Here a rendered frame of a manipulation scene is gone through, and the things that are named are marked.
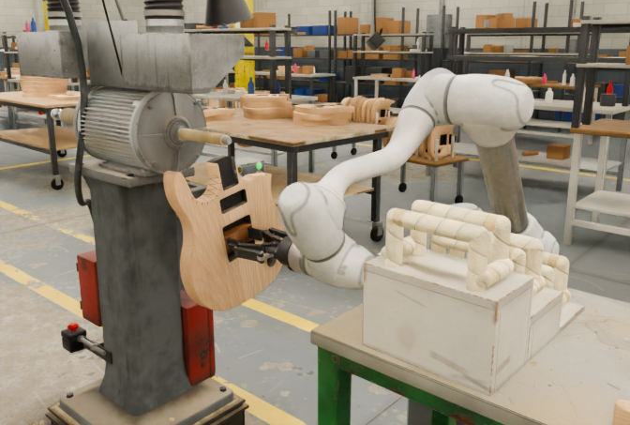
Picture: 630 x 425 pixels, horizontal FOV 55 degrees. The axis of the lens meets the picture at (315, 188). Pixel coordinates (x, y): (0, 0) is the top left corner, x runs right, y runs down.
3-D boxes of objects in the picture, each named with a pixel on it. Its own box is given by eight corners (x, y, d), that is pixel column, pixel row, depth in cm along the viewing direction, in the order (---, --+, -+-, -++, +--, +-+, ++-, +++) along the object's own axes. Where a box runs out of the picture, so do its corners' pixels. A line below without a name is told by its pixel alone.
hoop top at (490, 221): (407, 215, 117) (408, 199, 116) (417, 212, 120) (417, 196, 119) (505, 238, 104) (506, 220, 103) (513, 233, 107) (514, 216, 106)
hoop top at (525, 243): (447, 236, 131) (448, 222, 130) (455, 233, 133) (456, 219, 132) (538, 257, 118) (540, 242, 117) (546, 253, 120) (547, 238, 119)
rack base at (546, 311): (402, 321, 129) (404, 280, 127) (442, 296, 141) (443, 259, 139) (528, 364, 112) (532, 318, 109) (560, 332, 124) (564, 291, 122)
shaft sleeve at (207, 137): (177, 136, 174) (181, 126, 175) (186, 141, 176) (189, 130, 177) (218, 143, 163) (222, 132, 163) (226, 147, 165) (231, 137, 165)
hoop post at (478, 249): (462, 289, 102) (466, 235, 100) (472, 283, 105) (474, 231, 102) (480, 294, 100) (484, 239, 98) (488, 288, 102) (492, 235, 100)
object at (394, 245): (382, 265, 113) (382, 217, 111) (391, 260, 115) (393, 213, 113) (396, 269, 111) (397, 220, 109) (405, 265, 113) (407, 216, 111)
